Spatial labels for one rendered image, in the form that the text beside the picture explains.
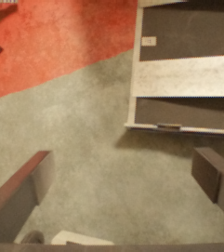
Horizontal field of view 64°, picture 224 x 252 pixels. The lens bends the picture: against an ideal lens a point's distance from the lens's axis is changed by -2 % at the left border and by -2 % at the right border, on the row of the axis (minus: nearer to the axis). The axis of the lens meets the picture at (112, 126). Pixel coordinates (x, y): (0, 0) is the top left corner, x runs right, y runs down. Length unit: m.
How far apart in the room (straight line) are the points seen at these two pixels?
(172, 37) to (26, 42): 0.84
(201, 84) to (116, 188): 0.62
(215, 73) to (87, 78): 0.62
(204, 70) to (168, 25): 0.32
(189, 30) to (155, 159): 0.68
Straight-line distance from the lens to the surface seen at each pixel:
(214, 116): 0.97
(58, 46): 1.18
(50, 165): 0.16
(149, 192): 0.93
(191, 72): 0.95
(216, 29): 1.15
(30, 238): 0.98
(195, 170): 0.17
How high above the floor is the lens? 0.91
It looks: 78 degrees down
